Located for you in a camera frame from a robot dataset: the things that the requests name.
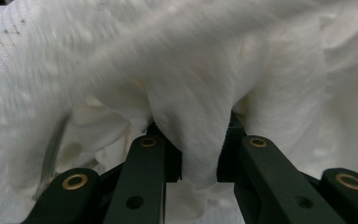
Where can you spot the white cloth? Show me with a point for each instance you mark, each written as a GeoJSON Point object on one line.
{"type": "Point", "coordinates": [0, 46]}
{"type": "Point", "coordinates": [192, 109]}

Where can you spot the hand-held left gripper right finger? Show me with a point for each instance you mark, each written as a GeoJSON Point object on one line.
{"type": "Point", "coordinates": [228, 155]}

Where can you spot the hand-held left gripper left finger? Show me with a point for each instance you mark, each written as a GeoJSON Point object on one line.
{"type": "Point", "coordinates": [172, 158]}

